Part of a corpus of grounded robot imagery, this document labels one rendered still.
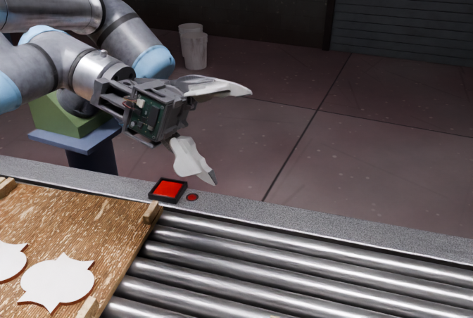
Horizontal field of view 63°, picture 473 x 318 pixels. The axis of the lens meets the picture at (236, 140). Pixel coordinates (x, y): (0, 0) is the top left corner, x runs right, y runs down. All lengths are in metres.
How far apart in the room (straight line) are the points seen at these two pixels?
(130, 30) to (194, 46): 3.57
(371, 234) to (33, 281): 0.69
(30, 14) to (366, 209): 2.14
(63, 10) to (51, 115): 0.72
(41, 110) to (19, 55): 0.91
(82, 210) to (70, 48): 0.47
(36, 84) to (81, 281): 0.39
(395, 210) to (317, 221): 1.63
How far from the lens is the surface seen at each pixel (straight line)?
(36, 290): 0.83
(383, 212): 2.51
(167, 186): 1.01
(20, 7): 0.71
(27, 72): 0.58
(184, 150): 0.58
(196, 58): 4.50
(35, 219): 1.00
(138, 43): 0.88
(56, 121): 1.46
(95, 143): 1.38
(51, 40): 0.63
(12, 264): 0.90
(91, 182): 1.11
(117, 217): 0.93
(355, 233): 0.93
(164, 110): 0.51
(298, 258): 0.84
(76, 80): 0.60
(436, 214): 2.61
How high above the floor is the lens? 1.53
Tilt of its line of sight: 30 degrees down
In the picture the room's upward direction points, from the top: straight up
